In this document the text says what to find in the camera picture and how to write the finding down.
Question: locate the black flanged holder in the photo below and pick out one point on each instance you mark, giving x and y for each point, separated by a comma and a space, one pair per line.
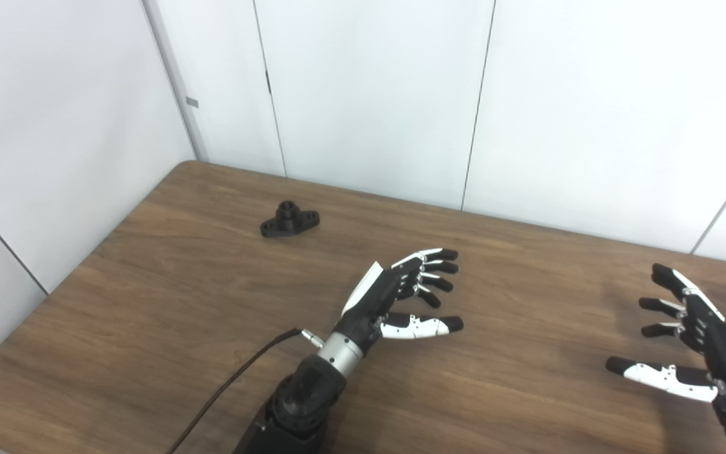
287, 222

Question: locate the left white-black robot hand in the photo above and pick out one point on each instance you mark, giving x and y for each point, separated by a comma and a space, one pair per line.
375, 296

